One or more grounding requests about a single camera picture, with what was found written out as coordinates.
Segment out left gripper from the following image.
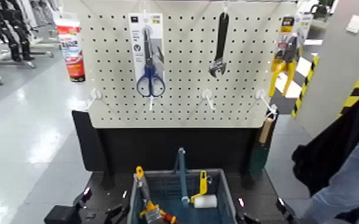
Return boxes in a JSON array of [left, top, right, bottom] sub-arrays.
[[73, 186, 131, 224]]

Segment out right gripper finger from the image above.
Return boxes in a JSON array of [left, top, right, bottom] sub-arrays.
[[236, 197, 262, 224], [274, 197, 298, 224]]

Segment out wooden handled tool green sheath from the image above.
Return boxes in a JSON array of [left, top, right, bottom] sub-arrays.
[[249, 116, 276, 175]]

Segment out blue grey plastic crate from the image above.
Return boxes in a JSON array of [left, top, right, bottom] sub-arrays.
[[126, 169, 240, 224]]

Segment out dark navy cloth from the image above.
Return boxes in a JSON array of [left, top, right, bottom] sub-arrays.
[[292, 98, 359, 196]]

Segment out blue denim fabric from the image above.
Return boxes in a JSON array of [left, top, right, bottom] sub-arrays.
[[301, 131, 359, 224]]

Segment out black display stand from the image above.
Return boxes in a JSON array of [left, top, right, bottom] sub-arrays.
[[72, 109, 280, 190]]

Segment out yellow black striped corner guard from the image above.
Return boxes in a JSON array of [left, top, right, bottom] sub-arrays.
[[337, 77, 359, 120]]

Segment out red white sealant tube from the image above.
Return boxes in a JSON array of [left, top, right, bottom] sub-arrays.
[[55, 18, 86, 83]]

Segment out grey metal stand base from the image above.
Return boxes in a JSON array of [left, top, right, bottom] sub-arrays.
[[0, 57, 37, 70]]

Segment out black adjustable wrench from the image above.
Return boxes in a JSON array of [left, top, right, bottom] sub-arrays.
[[208, 12, 230, 78]]

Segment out beige perforated pegboard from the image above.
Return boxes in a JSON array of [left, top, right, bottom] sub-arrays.
[[78, 0, 298, 129]]

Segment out pliers package card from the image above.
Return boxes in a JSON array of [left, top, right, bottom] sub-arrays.
[[278, 14, 313, 63]]

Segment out black humanoid robot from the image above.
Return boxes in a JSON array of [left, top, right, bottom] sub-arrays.
[[0, 0, 36, 62]]

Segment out paint roller yellow handle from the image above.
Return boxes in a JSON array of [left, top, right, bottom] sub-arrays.
[[190, 170, 218, 209]]

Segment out brush grey yellow handle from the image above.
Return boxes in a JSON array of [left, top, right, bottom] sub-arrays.
[[134, 166, 163, 224]]

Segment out red handled screwdriver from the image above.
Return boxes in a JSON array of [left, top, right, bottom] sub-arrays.
[[159, 211, 178, 224]]

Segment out near metal post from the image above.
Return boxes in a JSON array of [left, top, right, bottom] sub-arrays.
[[256, 89, 279, 118]]

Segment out metal post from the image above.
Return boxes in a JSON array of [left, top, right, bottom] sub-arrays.
[[256, 89, 279, 118], [201, 89, 216, 110]]

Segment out middle metal post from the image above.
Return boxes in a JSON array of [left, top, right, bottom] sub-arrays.
[[201, 89, 216, 110]]

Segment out yellow black striped post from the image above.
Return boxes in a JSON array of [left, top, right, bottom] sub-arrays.
[[291, 54, 320, 119]]

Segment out blue handled scissors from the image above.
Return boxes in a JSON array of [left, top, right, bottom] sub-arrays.
[[136, 26, 166, 98]]

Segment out yellow handled pliers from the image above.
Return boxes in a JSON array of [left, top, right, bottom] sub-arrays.
[[268, 34, 302, 98]]

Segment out blue-handled scissors on card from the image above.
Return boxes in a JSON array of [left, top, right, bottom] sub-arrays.
[[128, 13, 165, 95]]

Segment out white wall switch plate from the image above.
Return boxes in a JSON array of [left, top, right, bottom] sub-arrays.
[[346, 14, 359, 34]]

